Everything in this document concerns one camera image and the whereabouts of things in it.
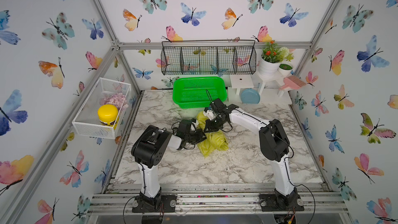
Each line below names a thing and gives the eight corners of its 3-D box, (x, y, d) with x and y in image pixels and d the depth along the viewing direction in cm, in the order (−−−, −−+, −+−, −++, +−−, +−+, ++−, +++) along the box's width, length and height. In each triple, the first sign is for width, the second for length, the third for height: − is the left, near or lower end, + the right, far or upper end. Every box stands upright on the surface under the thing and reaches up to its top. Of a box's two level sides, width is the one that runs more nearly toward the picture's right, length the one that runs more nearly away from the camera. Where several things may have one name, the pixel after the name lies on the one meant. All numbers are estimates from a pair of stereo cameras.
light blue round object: (241, 103, 116) (242, 100, 113) (239, 91, 124) (240, 88, 121) (260, 103, 116) (261, 100, 113) (256, 91, 124) (257, 88, 121)
